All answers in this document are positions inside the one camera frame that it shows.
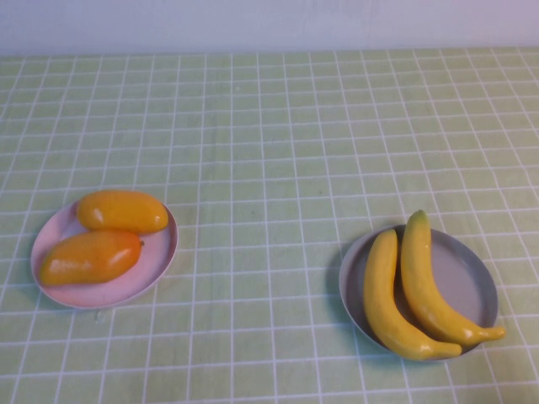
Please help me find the yellow plastic banana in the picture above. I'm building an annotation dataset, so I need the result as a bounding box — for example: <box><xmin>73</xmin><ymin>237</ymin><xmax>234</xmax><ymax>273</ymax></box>
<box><xmin>363</xmin><ymin>228</ymin><xmax>463</xmax><ymax>363</ymax></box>
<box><xmin>400</xmin><ymin>210</ymin><xmax>507</xmax><ymax>348</ymax></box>

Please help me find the yellow plastic mango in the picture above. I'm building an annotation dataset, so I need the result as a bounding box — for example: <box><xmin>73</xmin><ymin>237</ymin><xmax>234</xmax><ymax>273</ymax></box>
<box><xmin>76</xmin><ymin>189</ymin><xmax>170</xmax><ymax>236</ymax></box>

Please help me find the orange-tinted plastic mango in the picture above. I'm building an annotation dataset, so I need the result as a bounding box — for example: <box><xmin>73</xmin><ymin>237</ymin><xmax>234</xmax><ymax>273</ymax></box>
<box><xmin>40</xmin><ymin>229</ymin><xmax>146</xmax><ymax>287</ymax></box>

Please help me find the pink round plate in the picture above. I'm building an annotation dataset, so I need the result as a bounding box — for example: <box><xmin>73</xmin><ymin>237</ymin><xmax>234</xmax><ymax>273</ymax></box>
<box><xmin>30</xmin><ymin>199</ymin><xmax>180</xmax><ymax>311</ymax></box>

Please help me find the blue round plate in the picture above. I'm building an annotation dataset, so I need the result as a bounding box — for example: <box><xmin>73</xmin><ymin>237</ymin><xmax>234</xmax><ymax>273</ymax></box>
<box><xmin>339</xmin><ymin>225</ymin><xmax>499</xmax><ymax>363</ymax></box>

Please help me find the green checkered tablecloth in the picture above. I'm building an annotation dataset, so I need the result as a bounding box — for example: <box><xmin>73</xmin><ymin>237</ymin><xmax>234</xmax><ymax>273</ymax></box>
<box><xmin>0</xmin><ymin>45</ymin><xmax>539</xmax><ymax>404</ymax></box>

